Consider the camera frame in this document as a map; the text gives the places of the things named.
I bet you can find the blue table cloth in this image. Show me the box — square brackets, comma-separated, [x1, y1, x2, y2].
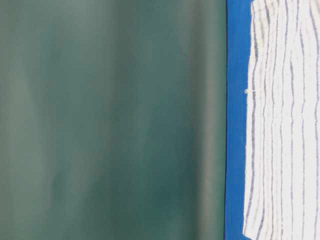
[224, 0, 252, 240]

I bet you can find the green backdrop sheet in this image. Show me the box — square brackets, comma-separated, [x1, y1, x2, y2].
[0, 0, 226, 240]

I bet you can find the white blue striped towel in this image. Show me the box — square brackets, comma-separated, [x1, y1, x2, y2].
[242, 0, 320, 240]

